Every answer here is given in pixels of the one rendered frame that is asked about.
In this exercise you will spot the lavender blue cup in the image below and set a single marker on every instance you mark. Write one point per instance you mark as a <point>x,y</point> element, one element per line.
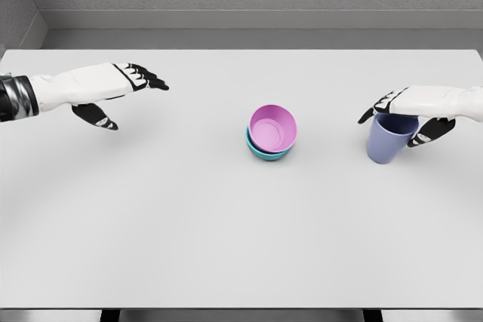
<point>388,141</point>

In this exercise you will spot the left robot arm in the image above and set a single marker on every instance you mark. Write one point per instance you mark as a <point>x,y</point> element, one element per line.
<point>34,94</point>

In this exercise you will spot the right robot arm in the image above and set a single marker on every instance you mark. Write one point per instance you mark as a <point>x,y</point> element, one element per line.
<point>475,103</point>

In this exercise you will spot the teal bowl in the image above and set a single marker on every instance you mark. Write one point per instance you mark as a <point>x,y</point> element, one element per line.
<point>260,153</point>

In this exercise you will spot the pink bowl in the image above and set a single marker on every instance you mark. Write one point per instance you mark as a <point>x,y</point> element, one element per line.
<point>272,129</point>

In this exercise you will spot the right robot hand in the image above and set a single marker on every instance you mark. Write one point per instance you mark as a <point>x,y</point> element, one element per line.
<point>422,101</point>

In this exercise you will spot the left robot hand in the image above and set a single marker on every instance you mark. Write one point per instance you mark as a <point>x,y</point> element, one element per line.
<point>100,81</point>

